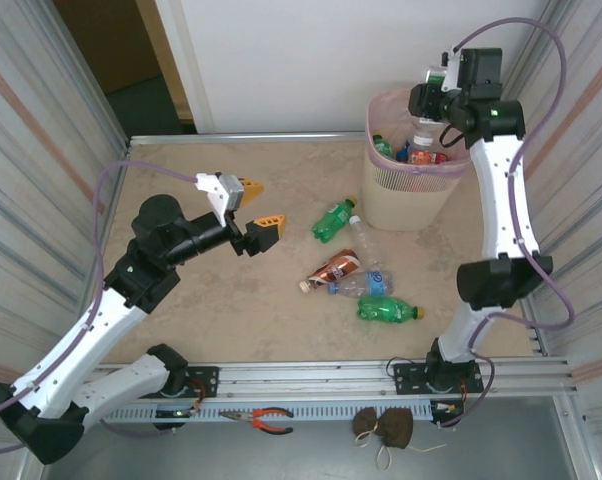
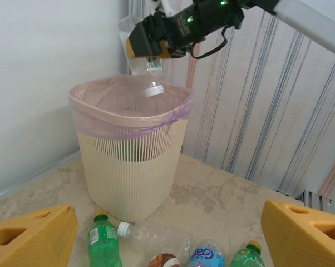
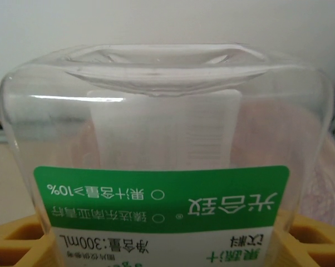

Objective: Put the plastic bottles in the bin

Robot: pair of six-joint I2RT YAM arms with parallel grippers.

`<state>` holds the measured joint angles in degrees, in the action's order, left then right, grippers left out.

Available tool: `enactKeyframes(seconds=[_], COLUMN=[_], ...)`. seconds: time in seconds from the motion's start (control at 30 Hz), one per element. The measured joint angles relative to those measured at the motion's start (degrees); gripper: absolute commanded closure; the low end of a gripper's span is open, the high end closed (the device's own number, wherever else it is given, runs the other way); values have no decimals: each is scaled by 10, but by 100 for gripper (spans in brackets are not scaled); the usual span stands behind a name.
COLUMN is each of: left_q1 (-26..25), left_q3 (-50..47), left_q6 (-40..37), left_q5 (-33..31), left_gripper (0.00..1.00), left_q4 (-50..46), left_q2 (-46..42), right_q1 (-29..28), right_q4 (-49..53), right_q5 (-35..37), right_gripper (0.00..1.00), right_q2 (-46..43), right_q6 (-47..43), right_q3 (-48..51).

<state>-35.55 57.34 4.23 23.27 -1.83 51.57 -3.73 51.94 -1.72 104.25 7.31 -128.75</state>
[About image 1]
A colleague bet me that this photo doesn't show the brown cloth pouch with string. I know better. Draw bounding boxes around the brown cloth pouch with string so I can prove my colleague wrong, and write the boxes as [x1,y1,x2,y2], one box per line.
[351,406,448,474]

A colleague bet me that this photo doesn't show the aluminium table frame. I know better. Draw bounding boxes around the aluminium table frame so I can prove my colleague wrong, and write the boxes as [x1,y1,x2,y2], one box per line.
[68,131,550,361]

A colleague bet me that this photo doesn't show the green soda bottle yellow cap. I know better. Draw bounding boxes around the green soda bottle yellow cap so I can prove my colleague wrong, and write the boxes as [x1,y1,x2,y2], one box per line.
[371,132,396,160]
[310,195,358,245]
[355,294,426,324]

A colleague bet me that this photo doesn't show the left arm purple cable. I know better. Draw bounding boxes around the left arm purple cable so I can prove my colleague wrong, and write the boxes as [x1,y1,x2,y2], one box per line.
[0,159,200,456]

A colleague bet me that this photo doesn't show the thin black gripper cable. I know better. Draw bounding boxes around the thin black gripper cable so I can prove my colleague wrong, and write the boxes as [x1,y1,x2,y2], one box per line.
[439,123,466,150]

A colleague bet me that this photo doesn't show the pink translucent bin liner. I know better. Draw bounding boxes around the pink translucent bin liner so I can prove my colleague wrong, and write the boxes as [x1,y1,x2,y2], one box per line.
[364,87,475,176]

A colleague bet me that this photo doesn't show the orange handled pliers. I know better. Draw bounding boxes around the orange handled pliers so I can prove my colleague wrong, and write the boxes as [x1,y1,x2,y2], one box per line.
[218,406,295,434]

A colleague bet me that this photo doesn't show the white slotted cable duct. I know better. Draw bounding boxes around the white slotted cable duct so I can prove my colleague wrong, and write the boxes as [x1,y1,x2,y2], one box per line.
[100,401,465,425]

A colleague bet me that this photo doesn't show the crushed copper brown bottle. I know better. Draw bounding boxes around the crushed copper brown bottle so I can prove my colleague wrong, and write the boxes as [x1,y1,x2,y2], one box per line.
[299,248,362,294]

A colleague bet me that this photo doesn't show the brown wooden door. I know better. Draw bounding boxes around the brown wooden door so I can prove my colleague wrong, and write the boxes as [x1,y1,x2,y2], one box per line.
[53,0,198,124]

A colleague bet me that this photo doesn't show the small orange label bottle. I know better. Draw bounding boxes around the small orange label bottle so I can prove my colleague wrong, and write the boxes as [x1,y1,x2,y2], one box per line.
[407,149,452,166]

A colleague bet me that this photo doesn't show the clear bottle light blue label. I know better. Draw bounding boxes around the clear bottle light blue label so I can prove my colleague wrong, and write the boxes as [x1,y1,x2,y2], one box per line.
[327,269,396,300]

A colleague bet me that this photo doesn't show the small circuit board yellow wires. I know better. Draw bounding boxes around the small circuit board yellow wires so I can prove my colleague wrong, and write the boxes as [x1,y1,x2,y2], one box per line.
[430,399,465,426]

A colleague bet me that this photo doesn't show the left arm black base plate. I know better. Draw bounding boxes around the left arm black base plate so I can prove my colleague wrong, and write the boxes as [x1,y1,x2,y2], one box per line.
[183,366,220,400]

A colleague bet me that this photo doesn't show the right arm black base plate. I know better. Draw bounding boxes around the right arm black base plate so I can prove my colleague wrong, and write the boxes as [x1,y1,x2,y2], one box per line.
[392,360,484,397]

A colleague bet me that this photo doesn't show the beige plastic waste bin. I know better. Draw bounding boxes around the beige plastic waste bin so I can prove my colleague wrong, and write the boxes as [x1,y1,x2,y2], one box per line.
[360,87,475,231]

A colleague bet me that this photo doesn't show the aluminium mounting rail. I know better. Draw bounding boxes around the aluminium mounting rail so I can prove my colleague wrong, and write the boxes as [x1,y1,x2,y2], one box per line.
[93,355,580,404]

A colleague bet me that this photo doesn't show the small circuit board green light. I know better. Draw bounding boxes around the small circuit board green light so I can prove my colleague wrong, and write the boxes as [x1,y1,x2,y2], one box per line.
[153,407,202,421]

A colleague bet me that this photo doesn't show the clear ribbed capless bottle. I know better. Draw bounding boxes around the clear ribbed capless bottle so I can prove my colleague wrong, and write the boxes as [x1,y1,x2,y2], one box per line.
[348,213,388,271]

